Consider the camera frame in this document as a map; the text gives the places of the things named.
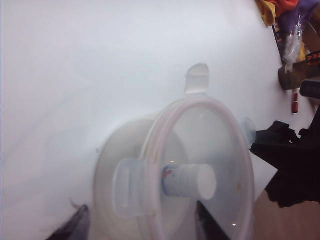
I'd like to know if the red orange cloth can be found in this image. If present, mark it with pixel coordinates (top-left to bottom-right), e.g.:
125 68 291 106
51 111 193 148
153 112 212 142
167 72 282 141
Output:
270 0 300 10

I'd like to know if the printed clear plastic bag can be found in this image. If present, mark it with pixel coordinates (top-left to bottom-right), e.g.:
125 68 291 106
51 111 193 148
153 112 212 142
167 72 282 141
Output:
282 14 307 74

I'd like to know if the dark grey rounded block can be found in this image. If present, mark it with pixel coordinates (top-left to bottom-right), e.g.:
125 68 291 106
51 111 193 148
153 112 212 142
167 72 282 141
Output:
299 79 320 101

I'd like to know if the brown wooden block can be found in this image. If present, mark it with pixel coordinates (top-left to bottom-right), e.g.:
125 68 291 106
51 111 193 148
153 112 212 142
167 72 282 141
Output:
277 63 310 92

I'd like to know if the purple cloth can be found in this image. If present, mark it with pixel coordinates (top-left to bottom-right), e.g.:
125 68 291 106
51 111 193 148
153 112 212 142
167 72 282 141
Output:
276 0 319 34

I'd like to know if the brown cardboard box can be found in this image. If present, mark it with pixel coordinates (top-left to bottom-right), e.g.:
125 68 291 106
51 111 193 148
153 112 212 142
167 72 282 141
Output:
303 21 320 54

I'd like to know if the black printed box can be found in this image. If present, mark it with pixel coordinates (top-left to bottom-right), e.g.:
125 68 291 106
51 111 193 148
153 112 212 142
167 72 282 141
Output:
271 20 286 62

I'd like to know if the orange black strap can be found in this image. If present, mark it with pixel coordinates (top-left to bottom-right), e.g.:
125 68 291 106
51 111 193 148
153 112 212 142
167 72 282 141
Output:
303 49 320 67

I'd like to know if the round clear plastic box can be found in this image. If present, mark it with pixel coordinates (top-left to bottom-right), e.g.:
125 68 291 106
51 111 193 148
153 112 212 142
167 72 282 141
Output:
93 117 193 240

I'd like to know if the small white medicine bottle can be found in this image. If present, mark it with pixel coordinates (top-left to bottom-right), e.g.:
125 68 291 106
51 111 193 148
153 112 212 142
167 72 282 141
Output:
159 163 217 201

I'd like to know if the round clear lid with clips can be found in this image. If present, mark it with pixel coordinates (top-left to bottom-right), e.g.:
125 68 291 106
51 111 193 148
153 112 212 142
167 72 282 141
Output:
112 63 258 240

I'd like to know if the red marker pen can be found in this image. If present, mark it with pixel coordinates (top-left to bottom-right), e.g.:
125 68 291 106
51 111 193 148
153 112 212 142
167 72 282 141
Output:
290 87 301 115

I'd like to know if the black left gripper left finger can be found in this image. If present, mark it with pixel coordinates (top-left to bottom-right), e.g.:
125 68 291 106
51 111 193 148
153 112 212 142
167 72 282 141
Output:
48 204 91 240

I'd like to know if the yellow cloth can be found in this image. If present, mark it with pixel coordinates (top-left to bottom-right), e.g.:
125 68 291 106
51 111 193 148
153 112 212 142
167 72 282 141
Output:
254 0 277 27

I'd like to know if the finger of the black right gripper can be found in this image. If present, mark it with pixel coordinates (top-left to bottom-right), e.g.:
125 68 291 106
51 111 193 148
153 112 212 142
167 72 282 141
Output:
250 121 301 172

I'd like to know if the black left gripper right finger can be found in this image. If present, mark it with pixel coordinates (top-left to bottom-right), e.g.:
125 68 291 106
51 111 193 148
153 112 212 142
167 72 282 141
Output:
196 199 231 240

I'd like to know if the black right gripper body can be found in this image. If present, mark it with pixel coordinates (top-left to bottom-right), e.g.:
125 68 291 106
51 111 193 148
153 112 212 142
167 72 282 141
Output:
265 124 320 208

